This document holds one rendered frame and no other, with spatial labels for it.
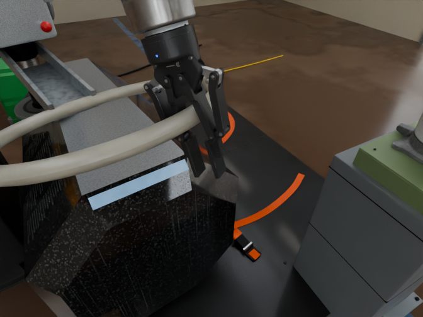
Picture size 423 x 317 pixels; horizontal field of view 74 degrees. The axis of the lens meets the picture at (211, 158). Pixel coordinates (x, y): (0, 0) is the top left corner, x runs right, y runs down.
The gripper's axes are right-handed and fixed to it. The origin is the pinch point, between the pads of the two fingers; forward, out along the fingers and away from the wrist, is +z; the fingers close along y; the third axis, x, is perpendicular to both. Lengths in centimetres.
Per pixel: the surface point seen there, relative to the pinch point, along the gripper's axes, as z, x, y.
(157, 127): -9.0, 7.2, 1.1
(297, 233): 106, -89, 15
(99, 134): 7, -28, 63
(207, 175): 30, -37, 28
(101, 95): -9.0, -17.1, 39.2
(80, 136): 6, -24, 68
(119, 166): 14, -17, 46
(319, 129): 95, -207, 19
